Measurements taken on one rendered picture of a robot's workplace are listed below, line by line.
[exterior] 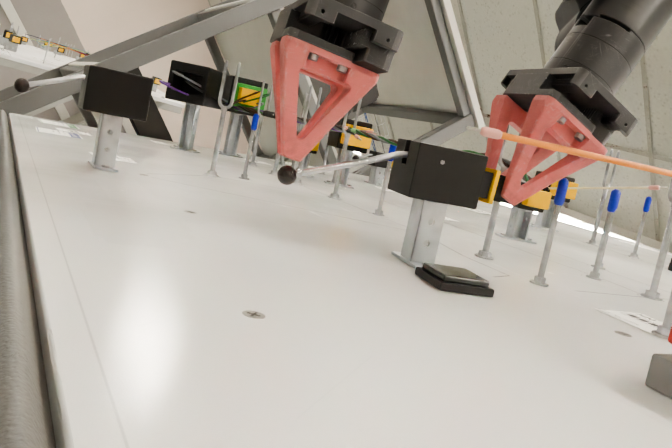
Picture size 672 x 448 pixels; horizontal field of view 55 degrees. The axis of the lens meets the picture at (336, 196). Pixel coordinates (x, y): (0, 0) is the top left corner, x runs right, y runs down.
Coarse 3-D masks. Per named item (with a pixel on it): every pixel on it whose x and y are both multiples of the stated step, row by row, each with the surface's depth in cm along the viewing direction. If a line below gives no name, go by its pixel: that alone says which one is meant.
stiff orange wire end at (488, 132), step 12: (480, 132) 36; (492, 132) 36; (528, 144) 37; (540, 144) 37; (552, 144) 37; (588, 156) 38; (600, 156) 38; (636, 168) 39; (648, 168) 39; (660, 168) 40
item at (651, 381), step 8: (656, 360) 30; (664, 360) 29; (656, 368) 30; (664, 368) 29; (648, 376) 30; (656, 376) 29; (664, 376) 29; (648, 384) 30; (656, 384) 29; (664, 384) 29; (664, 392) 29
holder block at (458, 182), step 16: (400, 144) 49; (416, 144) 46; (432, 144) 46; (400, 160) 48; (416, 160) 46; (432, 160) 46; (448, 160) 47; (464, 160) 47; (480, 160) 47; (400, 176) 48; (416, 176) 46; (432, 176) 46; (448, 176) 47; (464, 176) 47; (480, 176) 47; (400, 192) 47; (416, 192) 46; (432, 192) 47; (448, 192) 47; (464, 192) 47
